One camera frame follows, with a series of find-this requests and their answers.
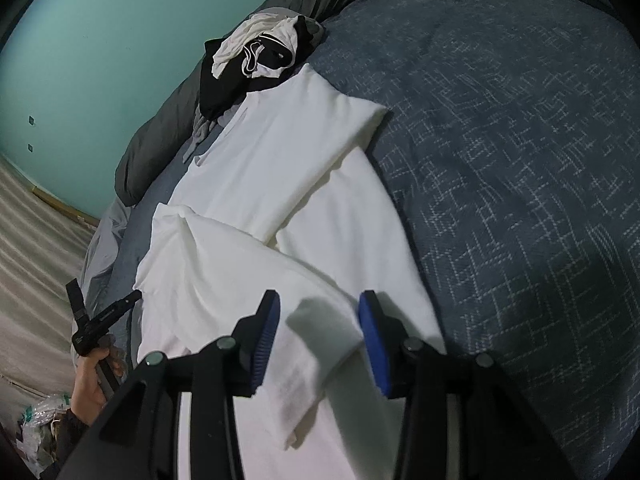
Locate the bed with blue sheet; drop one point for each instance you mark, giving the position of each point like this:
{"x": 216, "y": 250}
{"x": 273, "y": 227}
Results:
{"x": 500, "y": 160}

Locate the dark grey duvet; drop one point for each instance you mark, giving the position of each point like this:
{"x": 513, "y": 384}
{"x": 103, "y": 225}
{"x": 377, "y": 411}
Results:
{"x": 155, "y": 145}

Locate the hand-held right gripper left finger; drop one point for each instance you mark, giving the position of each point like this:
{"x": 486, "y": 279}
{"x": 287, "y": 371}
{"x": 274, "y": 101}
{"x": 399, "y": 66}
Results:
{"x": 265, "y": 340}

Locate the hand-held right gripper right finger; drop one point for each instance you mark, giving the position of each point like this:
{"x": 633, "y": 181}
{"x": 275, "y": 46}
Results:
{"x": 372, "y": 345}

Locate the floor clutter pile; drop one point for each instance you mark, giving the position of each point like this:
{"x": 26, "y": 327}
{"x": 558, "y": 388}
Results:
{"x": 42, "y": 425}

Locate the crumpled white garment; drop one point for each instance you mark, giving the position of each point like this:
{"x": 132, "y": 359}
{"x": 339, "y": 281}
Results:
{"x": 240, "y": 40}

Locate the black garment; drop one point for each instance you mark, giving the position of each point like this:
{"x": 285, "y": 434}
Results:
{"x": 220, "y": 90}

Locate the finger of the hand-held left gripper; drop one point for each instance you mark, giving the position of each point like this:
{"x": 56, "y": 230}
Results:
{"x": 77, "y": 305}
{"x": 117, "y": 307}

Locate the beige curtain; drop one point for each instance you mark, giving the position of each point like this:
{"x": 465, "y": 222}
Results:
{"x": 35, "y": 260}

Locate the wooden trim strip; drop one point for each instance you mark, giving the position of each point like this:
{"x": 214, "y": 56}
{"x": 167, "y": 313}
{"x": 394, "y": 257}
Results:
{"x": 65, "y": 205}

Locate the white long-sleeved shirt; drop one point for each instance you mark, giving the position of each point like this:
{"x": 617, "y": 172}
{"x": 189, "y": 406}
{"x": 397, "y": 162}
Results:
{"x": 280, "y": 160}

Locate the person's left hand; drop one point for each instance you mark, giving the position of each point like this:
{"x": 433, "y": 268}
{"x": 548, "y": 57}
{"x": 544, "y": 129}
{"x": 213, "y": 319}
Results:
{"x": 87, "y": 390}

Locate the pile of black-white clothes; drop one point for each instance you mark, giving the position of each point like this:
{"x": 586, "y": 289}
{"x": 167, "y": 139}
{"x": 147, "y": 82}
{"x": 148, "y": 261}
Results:
{"x": 200, "y": 132}

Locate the person's left forearm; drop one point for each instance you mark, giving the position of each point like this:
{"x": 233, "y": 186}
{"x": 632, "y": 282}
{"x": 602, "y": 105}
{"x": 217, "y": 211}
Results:
{"x": 65, "y": 440}

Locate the light grey sheet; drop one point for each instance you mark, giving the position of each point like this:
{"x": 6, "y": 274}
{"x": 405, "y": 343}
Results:
{"x": 102, "y": 245}

